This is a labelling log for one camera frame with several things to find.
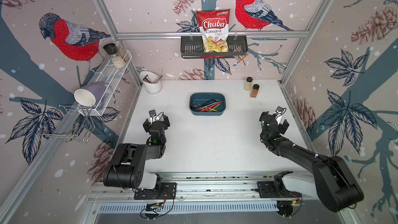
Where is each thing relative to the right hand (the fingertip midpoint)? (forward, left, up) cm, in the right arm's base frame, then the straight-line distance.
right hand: (274, 114), depth 87 cm
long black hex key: (+16, +40, -11) cm, 45 cm away
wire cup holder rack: (-22, +91, +24) cm, 97 cm away
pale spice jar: (+30, +9, -6) cm, 32 cm away
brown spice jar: (+24, +5, -6) cm, 25 cm away
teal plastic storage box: (+15, +39, -12) cm, 43 cm away
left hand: (0, +68, -1) cm, 68 cm away
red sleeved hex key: (+11, +39, -11) cm, 42 cm away
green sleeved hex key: (+11, +34, -11) cm, 37 cm away
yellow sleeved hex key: (+10, +34, -12) cm, 38 cm away
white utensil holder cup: (+30, +81, -6) cm, 87 cm away
